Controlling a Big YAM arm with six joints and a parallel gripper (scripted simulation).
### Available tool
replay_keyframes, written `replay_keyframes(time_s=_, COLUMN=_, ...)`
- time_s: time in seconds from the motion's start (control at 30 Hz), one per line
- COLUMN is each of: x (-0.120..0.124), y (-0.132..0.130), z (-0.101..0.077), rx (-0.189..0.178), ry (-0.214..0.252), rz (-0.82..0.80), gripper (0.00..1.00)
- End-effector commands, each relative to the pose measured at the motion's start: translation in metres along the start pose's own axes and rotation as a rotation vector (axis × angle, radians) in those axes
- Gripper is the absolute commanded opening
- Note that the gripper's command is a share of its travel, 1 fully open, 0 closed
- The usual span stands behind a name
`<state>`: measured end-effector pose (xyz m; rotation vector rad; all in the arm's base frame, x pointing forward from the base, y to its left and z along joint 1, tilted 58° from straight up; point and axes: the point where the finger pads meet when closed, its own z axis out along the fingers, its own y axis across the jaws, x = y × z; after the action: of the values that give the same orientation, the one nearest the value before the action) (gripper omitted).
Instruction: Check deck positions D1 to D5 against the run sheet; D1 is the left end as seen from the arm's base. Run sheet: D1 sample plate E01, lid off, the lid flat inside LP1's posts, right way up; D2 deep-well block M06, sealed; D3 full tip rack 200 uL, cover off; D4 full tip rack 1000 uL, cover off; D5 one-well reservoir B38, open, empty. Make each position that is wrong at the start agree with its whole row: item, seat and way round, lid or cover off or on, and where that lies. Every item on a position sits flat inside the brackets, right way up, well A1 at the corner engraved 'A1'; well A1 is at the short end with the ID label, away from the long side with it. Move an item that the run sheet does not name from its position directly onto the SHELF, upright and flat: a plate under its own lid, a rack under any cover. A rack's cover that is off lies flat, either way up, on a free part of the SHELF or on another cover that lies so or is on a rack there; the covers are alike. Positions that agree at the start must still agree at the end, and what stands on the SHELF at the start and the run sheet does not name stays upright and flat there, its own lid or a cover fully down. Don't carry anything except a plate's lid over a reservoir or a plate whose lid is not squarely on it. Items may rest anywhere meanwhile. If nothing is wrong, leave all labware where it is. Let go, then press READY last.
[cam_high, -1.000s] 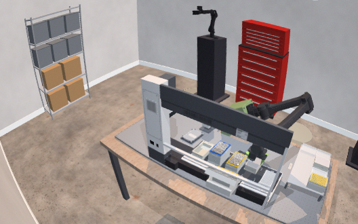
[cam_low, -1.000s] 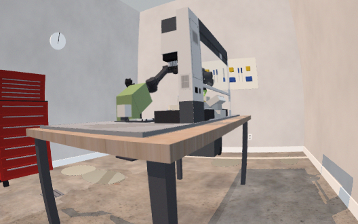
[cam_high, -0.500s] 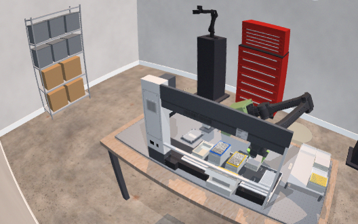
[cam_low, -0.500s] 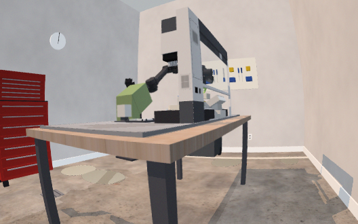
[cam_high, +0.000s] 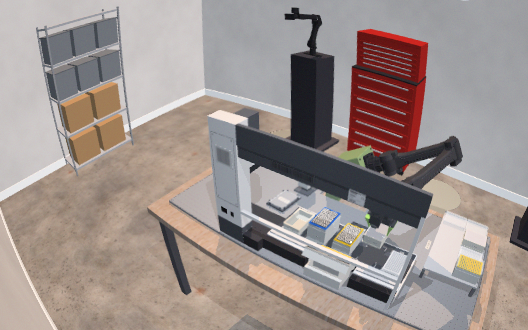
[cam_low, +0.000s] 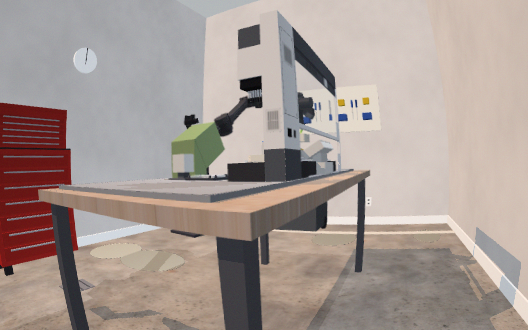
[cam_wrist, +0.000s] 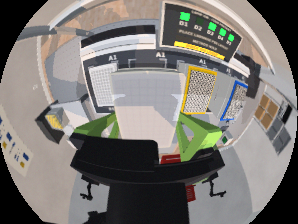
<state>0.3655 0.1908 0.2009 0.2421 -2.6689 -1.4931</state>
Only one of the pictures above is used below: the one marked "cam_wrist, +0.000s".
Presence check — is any white ready panel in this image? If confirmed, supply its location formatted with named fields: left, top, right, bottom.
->
left=219, top=126, right=233, bottom=146

